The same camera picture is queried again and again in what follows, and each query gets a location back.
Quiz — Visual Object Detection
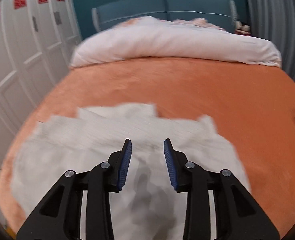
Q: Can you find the white puffer jacket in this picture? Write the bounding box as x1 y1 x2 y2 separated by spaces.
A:
11 102 253 240

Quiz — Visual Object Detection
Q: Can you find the orange plush bed cover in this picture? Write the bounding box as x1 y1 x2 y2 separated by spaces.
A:
0 58 295 236

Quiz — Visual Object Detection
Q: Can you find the plush toy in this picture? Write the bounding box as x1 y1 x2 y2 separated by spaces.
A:
235 21 251 36

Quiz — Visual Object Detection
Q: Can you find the white wardrobe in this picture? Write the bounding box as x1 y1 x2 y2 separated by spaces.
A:
0 0 81 166

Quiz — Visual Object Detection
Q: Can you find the pale pink duvet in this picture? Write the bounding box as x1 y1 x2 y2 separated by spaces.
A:
70 16 282 68

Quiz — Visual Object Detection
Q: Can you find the blue upholstered headboard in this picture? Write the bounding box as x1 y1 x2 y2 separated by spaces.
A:
92 0 237 33

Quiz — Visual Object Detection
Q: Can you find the grey curtain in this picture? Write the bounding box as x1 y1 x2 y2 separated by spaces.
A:
247 0 295 81

